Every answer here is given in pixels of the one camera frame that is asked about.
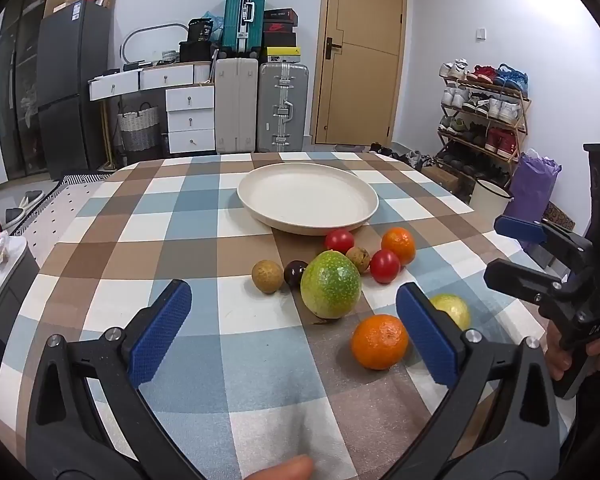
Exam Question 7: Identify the woven laundry basket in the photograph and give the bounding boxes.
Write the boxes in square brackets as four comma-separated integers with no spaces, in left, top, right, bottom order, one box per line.
[117,102,161,151]

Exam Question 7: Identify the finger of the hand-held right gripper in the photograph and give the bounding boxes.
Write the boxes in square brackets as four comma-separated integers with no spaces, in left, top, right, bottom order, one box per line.
[484,258,588,321]
[494,213,596,274]

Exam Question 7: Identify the yellow black shoe box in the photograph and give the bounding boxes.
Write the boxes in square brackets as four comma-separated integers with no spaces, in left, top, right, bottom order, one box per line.
[265,46,301,64]

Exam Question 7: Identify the person's right hand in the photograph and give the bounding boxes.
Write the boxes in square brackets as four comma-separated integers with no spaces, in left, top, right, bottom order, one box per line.
[544,317,600,382]

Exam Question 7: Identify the person's left hand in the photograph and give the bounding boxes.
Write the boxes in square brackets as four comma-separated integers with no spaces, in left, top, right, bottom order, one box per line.
[245,455,315,480]

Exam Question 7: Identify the red tomato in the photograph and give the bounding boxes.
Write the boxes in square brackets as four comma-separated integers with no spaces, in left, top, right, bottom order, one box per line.
[370,250,401,284]
[325,229,356,253]

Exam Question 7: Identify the grey side cabinet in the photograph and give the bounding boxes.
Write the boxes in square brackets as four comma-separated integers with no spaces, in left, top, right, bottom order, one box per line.
[0,237,41,356]

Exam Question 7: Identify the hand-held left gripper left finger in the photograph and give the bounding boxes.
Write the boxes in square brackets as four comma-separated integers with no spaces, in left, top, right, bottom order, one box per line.
[26,279,206,480]

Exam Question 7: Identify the teal suitcase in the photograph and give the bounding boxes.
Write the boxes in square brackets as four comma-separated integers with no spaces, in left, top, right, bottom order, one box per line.
[222,0,267,56]

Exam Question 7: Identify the brown patterned box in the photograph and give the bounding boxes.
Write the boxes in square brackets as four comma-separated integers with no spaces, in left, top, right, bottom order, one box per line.
[544,202,577,232]

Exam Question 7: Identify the orange tangerine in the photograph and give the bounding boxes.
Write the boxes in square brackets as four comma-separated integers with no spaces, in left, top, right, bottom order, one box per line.
[351,314,410,371]
[381,227,417,266]

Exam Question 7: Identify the large green guava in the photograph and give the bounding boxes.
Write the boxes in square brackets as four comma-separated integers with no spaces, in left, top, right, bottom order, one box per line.
[300,251,362,320]

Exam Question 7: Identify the black bag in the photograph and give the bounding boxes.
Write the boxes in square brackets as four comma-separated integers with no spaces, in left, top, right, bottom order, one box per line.
[187,18,216,43]

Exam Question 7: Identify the white dotted floor mat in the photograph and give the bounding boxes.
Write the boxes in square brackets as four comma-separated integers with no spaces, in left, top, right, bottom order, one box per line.
[10,182,112,267]

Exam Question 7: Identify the yellow guava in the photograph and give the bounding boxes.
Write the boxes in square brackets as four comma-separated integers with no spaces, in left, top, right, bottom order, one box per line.
[429,293,471,332]

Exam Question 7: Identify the white bucket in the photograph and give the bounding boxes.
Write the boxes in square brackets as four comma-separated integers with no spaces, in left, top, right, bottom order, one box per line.
[469,177,513,216]

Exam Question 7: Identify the pile of dark shoes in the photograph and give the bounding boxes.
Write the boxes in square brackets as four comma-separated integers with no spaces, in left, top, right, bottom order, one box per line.
[370,142,433,170]

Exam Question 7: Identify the purple bag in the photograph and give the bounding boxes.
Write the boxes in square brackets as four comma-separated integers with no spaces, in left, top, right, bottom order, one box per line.
[507,149,562,221]

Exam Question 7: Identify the shoe rack with shoes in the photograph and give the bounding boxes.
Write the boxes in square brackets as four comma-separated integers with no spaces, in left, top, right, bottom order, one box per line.
[437,59,531,181]

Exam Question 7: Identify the beige suitcase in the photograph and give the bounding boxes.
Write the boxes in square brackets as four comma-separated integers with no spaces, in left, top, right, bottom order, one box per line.
[214,57,259,155]

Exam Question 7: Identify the oval metal frame mirror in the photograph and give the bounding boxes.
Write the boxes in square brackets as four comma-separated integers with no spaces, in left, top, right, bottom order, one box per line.
[121,22,191,68]

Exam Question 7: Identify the dark grey refrigerator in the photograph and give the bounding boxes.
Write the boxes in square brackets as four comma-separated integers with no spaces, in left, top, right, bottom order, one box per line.
[36,0,113,181]

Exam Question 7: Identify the brown cardboard box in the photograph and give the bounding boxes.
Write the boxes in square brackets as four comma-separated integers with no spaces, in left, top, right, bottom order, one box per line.
[425,165,463,195]

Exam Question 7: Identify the black red shoe box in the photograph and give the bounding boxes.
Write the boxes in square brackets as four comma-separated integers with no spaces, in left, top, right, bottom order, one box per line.
[264,8,298,26]

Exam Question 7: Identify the wooden shoe rack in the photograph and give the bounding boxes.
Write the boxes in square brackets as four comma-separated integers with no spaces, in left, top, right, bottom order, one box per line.
[437,75,532,186]

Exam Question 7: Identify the white dressing table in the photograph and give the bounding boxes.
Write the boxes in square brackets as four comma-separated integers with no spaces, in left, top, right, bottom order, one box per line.
[89,61,215,102]

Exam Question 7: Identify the wooden door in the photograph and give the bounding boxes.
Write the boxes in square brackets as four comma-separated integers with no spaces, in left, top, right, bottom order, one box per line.
[311,0,408,148]

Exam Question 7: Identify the brown longan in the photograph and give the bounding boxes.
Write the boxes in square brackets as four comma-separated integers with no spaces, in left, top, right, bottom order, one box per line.
[345,246,371,274]
[251,259,284,294]

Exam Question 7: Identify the dark glass cabinet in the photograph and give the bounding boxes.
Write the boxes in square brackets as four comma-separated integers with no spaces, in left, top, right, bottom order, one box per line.
[0,0,46,181]

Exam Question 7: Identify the white drawer chest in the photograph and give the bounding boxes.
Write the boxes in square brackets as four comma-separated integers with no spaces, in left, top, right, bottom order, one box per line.
[165,85,216,156]

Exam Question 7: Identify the dark purple fruit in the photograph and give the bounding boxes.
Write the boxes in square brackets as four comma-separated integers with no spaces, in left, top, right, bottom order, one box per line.
[283,259,309,290]

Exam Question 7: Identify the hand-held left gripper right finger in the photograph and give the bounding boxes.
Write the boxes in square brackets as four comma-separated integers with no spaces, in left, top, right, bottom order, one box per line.
[380,282,574,480]

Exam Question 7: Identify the cream round plate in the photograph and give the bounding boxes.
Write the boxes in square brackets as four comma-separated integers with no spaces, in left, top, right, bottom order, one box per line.
[237,162,379,235]

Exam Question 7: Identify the silver suitcase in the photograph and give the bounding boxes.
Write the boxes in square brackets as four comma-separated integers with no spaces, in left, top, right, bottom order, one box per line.
[256,62,310,153]

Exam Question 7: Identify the checkered tablecloth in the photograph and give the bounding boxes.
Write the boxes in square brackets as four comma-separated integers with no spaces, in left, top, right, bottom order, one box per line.
[0,152,581,480]

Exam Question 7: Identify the grey slippers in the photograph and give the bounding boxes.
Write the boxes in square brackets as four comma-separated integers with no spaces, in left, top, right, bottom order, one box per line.
[2,190,46,228]

